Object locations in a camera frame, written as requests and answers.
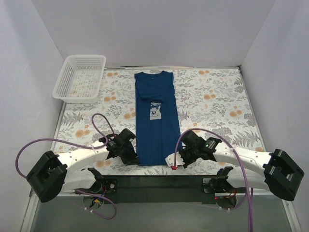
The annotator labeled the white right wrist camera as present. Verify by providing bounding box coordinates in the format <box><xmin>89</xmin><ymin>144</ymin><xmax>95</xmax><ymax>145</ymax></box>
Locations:
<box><xmin>165</xmin><ymin>152</ymin><xmax>184</xmax><ymax>170</ymax></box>

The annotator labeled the aluminium frame rail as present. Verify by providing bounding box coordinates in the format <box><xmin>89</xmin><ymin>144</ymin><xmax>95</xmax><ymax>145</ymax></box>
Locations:
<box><xmin>30</xmin><ymin>175</ymin><xmax>290</xmax><ymax>201</ymax></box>

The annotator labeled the white plastic basket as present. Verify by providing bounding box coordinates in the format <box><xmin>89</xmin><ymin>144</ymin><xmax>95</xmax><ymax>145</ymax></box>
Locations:
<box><xmin>52</xmin><ymin>55</ymin><xmax>106</xmax><ymax>103</ymax></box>

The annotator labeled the blue printed t-shirt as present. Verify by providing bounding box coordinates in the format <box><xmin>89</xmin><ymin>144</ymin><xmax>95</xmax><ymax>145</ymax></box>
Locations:
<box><xmin>134</xmin><ymin>71</ymin><xmax>181</xmax><ymax>166</ymax></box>

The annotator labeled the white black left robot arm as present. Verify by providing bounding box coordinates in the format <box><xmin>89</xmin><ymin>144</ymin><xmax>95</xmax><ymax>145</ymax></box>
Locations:
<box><xmin>26</xmin><ymin>129</ymin><xmax>139</xmax><ymax>203</ymax></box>

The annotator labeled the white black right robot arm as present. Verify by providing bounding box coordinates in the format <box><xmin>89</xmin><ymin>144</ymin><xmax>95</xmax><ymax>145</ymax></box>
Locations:
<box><xmin>177</xmin><ymin>130</ymin><xmax>304</xmax><ymax>201</ymax></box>

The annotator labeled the floral table cloth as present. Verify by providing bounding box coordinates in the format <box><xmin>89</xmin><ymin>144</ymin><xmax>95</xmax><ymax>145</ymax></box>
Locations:
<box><xmin>54</xmin><ymin>69</ymin><xmax>264</xmax><ymax>175</ymax></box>

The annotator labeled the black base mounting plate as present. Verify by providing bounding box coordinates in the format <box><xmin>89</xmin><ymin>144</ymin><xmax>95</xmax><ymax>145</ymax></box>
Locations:
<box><xmin>100</xmin><ymin>175</ymin><xmax>223</xmax><ymax>204</ymax></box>

